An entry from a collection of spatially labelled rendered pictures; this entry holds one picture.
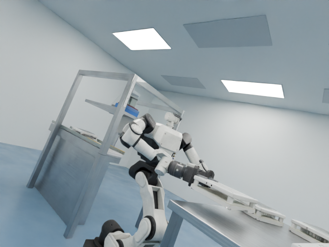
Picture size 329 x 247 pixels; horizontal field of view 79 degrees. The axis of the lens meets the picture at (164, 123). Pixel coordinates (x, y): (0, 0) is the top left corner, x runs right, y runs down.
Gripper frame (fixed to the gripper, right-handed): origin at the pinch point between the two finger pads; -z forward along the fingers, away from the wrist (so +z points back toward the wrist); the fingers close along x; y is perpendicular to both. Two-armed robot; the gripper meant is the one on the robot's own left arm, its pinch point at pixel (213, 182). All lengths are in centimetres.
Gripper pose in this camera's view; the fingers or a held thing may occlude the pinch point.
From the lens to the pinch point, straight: 125.3
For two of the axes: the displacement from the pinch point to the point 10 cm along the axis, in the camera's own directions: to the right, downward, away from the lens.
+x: -3.5, 9.3, -1.3
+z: -4.9, -0.7, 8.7
